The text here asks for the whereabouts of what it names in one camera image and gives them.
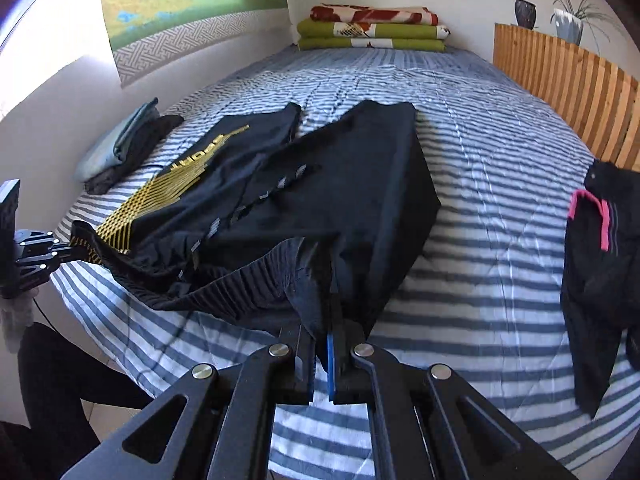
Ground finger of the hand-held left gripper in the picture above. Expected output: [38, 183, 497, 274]
[14, 229, 77, 262]
[15, 255, 73, 283]

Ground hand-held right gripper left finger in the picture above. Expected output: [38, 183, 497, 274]
[60, 322, 317, 480]

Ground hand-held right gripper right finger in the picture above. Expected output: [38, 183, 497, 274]
[326, 322, 576, 480]

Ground black pants with gold print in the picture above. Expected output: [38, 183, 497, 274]
[69, 100, 443, 347]

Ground person's left hand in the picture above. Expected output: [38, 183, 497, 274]
[0, 296, 33, 357]

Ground person's leg in black trousers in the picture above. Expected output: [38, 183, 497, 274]
[0, 322, 153, 480]

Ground blue grey folded cloth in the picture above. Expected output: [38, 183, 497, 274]
[74, 98, 161, 182]

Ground dark grey folded cloth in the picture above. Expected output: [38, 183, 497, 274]
[84, 114, 185, 195]

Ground blue white striped bed blanket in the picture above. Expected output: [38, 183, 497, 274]
[50, 42, 640, 480]

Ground black garment with pink trim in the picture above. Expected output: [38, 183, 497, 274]
[560, 160, 640, 420]

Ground green folded blanket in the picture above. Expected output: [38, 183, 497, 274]
[298, 36, 447, 53]

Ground red floral folded blanket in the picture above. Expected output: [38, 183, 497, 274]
[310, 4, 440, 27]

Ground wooden slatted headboard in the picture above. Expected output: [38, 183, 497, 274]
[494, 22, 640, 172]

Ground dark vase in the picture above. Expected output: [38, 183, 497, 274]
[514, 0, 537, 30]

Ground potted plant in white pot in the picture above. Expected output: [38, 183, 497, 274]
[541, 0, 610, 47]

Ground thin black cable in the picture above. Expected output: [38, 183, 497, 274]
[32, 294, 57, 333]

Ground wall map poster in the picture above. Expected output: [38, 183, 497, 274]
[97, 0, 291, 88]

